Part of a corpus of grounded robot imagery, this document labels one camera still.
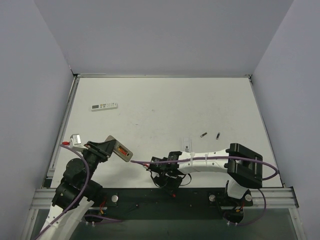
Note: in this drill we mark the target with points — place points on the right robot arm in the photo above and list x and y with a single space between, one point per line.
242 164

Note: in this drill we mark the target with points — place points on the white remote being loaded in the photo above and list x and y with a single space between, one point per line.
186 144

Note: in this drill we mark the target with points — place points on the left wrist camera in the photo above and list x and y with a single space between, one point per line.
75 141

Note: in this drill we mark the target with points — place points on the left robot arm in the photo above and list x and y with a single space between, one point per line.
77 192

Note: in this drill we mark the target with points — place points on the white remote with display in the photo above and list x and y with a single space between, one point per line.
104 106

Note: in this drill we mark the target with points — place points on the grey beige remote control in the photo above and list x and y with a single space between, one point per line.
118 144

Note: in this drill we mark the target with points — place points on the aluminium frame rail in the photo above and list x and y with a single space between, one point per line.
272 198

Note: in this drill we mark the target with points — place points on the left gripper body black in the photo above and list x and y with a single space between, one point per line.
98 150

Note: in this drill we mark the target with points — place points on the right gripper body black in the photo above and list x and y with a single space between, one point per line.
160 175

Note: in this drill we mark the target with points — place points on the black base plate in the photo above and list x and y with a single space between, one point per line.
161 211

